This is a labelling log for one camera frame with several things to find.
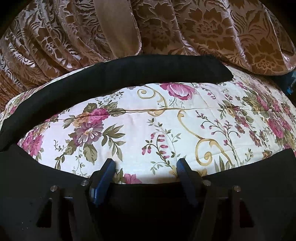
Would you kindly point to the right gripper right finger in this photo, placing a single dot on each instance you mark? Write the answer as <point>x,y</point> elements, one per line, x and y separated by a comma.
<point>219,213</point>

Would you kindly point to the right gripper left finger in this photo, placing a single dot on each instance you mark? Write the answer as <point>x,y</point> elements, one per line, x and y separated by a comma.
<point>68,214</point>

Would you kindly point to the black pants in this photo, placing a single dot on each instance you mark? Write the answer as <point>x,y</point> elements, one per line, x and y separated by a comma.
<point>142,211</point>

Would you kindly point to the floral bedspread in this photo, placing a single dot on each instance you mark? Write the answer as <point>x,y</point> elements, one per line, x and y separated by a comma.
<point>146,129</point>

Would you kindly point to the blue black object by bed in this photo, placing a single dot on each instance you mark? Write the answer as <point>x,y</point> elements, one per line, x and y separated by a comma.
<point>288,83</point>

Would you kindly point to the brown floral curtain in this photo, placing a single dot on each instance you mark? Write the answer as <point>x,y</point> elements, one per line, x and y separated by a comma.
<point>47,39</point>

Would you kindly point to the plain brown curtain band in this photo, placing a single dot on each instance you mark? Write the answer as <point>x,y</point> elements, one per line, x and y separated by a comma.
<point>119,27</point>

